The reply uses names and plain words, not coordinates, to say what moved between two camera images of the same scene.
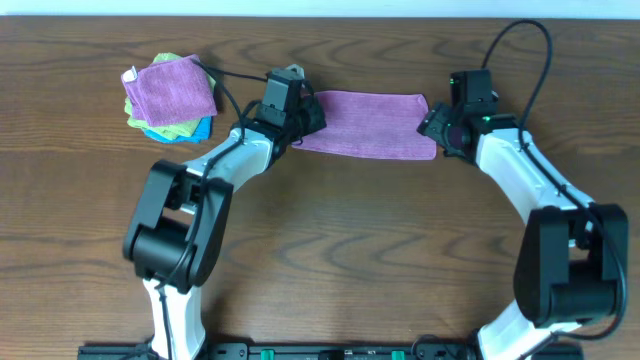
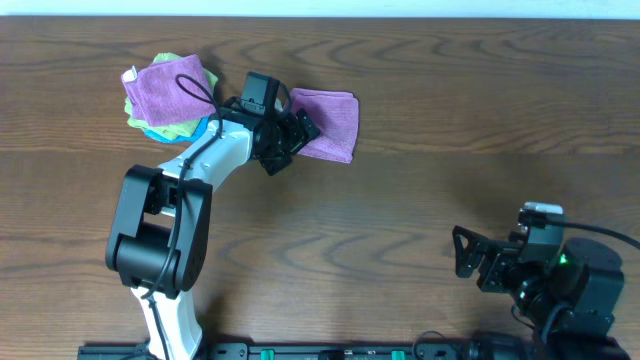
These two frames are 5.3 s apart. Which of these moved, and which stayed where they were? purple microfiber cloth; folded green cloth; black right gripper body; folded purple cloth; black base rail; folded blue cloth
Moved: purple microfiber cloth; black right gripper body
Stayed: folded blue cloth; folded purple cloth; folded green cloth; black base rail
